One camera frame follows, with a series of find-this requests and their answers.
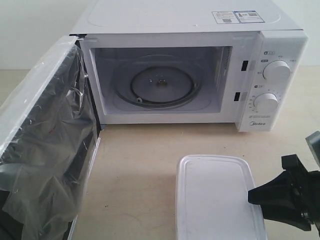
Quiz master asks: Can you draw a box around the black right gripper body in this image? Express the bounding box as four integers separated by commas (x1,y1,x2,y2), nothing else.
271,170,320,231

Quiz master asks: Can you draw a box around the white plastic food container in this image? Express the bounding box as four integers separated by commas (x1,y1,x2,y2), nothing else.
175,154,268,240

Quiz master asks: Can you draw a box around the white microwave door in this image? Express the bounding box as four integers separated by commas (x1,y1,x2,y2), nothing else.
0,34,101,240

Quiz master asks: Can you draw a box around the white microwave oven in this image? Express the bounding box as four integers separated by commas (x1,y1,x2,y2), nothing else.
70,0,308,132

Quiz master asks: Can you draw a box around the glass microwave turntable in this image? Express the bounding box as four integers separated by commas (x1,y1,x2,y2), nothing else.
112,54,206,110

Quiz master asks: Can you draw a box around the printed label sticker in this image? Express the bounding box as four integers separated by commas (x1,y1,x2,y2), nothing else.
212,10,265,24

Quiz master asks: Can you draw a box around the lower white control knob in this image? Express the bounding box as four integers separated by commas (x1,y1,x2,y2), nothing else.
253,93,279,114

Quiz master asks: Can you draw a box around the white control knob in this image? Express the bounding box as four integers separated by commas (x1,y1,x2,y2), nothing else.
262,60,291,83
253,93,279,114

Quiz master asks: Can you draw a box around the upper white control knob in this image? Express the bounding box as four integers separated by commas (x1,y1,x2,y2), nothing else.
262,60,291,83

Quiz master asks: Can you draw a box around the clear plastic protective film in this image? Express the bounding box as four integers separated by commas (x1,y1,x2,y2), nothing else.
0,34,100,240

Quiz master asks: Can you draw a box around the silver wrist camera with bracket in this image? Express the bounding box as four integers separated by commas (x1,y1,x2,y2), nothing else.
305,130,320,167

